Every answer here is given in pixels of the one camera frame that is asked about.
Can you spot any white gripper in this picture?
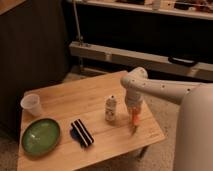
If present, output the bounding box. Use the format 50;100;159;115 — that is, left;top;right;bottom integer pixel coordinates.
125;98;143;114

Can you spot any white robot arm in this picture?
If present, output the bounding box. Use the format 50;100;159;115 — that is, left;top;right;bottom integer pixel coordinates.
120;67;213;171

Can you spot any white ceramic cup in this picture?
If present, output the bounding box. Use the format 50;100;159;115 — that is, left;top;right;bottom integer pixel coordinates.
20;94;43;117

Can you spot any white small bottle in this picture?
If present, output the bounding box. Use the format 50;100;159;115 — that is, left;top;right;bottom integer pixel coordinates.
105;95;117;122

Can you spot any black white striped sponge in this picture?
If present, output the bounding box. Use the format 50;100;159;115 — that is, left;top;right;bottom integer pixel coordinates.
70;119;94;148

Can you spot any wooden table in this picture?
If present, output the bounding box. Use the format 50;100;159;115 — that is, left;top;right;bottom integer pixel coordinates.
17;71;165;171

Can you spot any metal stand pole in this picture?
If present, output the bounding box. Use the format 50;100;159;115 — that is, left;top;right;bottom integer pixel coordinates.
72;0;83;46

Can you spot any green bowl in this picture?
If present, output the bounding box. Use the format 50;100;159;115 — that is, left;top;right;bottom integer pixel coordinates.
21;118;61;157

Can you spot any upper shelf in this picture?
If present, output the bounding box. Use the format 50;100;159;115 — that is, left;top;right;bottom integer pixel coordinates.
77;0;213;21

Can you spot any long grey case with handle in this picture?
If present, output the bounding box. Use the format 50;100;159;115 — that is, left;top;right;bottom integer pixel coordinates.
69;41;213;81

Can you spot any black case handle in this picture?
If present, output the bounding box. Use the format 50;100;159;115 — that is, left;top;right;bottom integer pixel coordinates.
168;57;198;67

